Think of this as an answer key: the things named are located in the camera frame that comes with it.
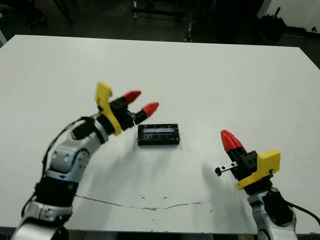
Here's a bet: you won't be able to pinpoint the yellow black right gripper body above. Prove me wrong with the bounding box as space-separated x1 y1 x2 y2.
214 149 281 195

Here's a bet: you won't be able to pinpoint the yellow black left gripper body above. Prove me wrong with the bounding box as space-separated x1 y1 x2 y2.
95 81 138 137

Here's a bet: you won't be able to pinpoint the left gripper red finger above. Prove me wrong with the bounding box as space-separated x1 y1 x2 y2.
117 90 142 107
134 101 160 121

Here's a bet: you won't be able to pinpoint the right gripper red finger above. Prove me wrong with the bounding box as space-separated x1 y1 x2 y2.
224 129 245 162
220 129 237 163

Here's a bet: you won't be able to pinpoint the black camera box lid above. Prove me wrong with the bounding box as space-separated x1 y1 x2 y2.
136 123 181 147

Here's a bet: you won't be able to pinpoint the silver metal pole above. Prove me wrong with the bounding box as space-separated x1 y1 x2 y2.
184 14 195 42

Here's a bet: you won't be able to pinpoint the black slanted chair leg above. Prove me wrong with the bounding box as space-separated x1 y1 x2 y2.
53 0 75 26

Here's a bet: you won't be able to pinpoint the dark shoes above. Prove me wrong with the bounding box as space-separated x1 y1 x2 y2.
26 14 46 27

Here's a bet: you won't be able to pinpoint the black bushy plant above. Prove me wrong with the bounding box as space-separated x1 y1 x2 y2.
258 7 288 41

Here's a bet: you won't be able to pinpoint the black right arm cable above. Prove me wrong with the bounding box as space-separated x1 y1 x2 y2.
287 201 320 221

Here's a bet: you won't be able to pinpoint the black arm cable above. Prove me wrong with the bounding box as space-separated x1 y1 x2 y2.
287 201 320 221
21 113 101 216

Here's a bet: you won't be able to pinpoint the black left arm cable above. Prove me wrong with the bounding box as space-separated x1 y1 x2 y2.
21 113 101 216

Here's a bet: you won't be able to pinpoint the black metal rack frame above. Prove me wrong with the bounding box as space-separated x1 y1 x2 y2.
131 0 191 20

